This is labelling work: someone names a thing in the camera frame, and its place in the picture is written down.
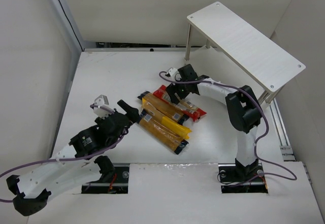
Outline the white wooden shelf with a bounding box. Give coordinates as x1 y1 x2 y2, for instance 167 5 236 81
185 2 305 107

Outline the orange spaghetti bag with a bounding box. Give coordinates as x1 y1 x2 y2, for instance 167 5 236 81
138 109 188 155
137 91 189 125

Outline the right aluminium rail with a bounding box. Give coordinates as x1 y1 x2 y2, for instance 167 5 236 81
269 99 296 162

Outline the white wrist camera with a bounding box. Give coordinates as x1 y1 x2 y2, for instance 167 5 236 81
92 95 112 119
166 68 181 81

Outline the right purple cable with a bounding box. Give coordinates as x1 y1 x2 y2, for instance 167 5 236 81
159 71 298 187

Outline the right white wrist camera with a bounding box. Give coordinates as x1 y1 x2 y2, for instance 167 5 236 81
166 68 181 81

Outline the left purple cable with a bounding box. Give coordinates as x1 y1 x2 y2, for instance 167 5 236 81
0 103 133 204

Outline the aluminium frame post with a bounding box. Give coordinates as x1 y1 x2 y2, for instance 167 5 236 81
50 0 85 52

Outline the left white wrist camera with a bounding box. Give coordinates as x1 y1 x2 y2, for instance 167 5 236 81
92 95 112 119

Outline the purple cable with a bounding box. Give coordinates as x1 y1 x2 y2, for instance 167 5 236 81
159 71 298 187
0 103 133 204

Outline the yellow pasta bag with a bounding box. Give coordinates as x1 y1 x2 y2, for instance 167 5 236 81
141 100 191 140

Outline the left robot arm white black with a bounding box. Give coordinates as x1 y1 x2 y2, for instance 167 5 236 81
6 100 140 216

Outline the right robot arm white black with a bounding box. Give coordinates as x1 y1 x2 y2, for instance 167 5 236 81
159 64 262 183

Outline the red pasta bag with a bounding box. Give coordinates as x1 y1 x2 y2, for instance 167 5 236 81
153 85 207 122

